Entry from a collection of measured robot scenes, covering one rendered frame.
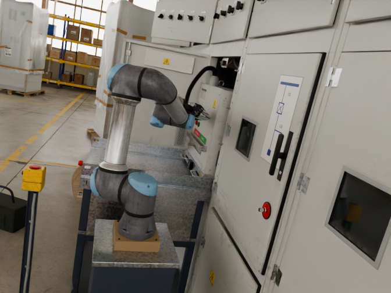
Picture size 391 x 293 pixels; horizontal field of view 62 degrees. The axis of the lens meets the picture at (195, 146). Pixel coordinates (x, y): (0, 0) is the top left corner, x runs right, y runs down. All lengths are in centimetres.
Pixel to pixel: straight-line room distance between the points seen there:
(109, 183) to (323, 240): 79
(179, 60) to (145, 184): 126
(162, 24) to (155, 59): 43
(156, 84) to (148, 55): 116
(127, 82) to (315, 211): 78
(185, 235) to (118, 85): 97
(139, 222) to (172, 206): 52
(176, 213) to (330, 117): 112
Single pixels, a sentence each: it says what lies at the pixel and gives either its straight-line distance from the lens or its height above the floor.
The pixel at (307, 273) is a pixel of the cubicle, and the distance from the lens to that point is 96.
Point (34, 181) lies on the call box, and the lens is 162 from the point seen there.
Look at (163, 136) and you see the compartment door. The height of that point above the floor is 95.
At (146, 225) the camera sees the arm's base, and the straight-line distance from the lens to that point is 131.
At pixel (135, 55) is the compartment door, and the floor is 148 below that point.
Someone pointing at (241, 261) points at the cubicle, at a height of 79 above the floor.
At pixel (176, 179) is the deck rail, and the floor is 88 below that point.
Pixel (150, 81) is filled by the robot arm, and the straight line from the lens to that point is 123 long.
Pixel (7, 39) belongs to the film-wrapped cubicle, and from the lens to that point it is 949.
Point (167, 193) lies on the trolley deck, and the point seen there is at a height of 81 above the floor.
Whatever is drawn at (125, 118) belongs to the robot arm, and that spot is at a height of 123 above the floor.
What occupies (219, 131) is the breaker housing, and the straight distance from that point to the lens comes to 175.
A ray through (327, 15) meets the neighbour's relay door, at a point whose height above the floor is 168.
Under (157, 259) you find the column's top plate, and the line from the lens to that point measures 131.
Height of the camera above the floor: 145
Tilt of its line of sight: 13 degrees down
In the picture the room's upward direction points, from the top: 12 degrees clockwise
